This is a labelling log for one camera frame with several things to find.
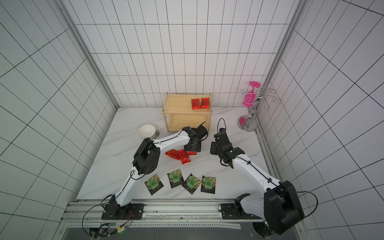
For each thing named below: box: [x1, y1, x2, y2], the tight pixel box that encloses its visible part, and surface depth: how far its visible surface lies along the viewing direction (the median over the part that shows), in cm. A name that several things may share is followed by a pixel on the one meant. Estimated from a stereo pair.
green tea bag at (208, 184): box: [200, 175, 216, 194], surface depth 83 cm
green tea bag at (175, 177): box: [167, 168, 184, 189], surface depth 85 cm
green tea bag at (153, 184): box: [144, 173, 164, 196], surface depth 83 cm
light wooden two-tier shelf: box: [162, 92, 212, 134], surface depth 98 cm
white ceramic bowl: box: [138, 124, 156, 139], surface depth 102 cm
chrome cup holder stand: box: [237, 87, 282, 132], surface depth 94 cm
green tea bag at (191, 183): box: [181, 173, 202, 195], surface depth 83 cm
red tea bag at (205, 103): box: [200, 97, 210, 109], surface depth 92 cm
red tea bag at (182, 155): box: [174, 149, 191, 165], surface depth 93 cm
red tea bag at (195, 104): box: [191, 98, 201, 110], surface depth 94 cm
